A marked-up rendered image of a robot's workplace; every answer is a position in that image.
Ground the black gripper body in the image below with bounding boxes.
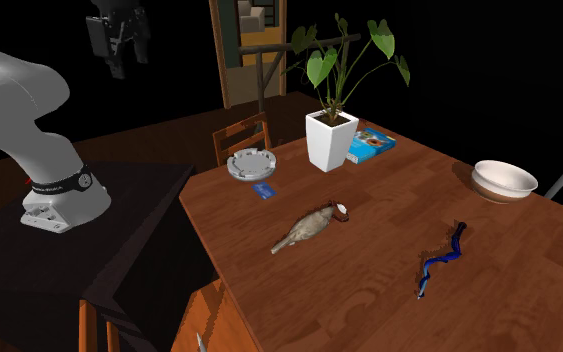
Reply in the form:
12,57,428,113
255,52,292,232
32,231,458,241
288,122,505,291
107,8,148,52

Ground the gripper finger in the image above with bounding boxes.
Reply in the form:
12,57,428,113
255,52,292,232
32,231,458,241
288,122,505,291
132,34,152,65
108,46,128,81

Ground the wooden framed doorway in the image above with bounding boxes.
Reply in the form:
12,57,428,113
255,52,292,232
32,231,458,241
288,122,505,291
208,0,289,110

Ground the grey round ashtray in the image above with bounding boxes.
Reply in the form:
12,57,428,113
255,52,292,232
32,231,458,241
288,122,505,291
226,147,278,183

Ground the small blue card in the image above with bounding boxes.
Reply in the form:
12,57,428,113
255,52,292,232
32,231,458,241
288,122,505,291
251,181,278,202

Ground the dark robot stand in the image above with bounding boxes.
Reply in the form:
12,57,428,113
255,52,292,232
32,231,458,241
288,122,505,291
0,160,220,352

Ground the green plant in white pot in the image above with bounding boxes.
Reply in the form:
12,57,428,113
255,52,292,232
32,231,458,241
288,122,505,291
280,12,412,174

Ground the brown bird figure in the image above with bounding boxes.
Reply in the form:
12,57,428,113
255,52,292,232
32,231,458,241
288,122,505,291
269,200,351,256

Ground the blue book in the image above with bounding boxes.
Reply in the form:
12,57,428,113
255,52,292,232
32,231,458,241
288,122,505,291
346,127,398,165

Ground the orange wooden chair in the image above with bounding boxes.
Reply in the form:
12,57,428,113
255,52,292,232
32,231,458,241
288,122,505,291
77,278,265,352

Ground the brown wooden table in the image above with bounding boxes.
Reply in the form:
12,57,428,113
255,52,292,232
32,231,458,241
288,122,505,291
178,119,563,352

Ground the twisted blue pen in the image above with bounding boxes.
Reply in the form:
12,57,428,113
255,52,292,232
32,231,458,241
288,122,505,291
415,221,469,301

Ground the white and brown bowl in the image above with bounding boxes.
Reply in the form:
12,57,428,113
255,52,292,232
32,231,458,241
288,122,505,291
470,159,540,205

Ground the dark wooden rail stand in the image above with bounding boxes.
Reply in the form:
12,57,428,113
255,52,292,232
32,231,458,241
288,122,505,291
237,32,362,123

